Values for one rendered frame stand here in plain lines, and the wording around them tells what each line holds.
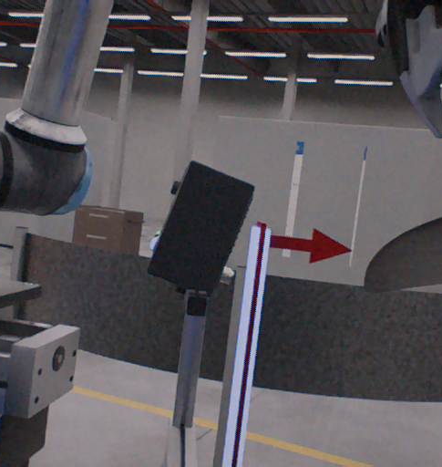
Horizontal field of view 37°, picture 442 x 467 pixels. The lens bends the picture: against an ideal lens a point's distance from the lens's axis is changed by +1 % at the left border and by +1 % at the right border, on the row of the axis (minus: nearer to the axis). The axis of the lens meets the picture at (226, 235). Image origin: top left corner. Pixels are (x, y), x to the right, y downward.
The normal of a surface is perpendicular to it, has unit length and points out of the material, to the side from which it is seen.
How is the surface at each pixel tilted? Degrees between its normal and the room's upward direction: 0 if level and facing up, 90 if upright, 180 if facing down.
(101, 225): 90
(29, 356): 90
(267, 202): 90
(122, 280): 90
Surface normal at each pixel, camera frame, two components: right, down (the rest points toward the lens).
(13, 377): -0.18, 0.04
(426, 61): -1.00, -0.05
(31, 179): 0.69, 0.19
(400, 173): -0.38, 0.01
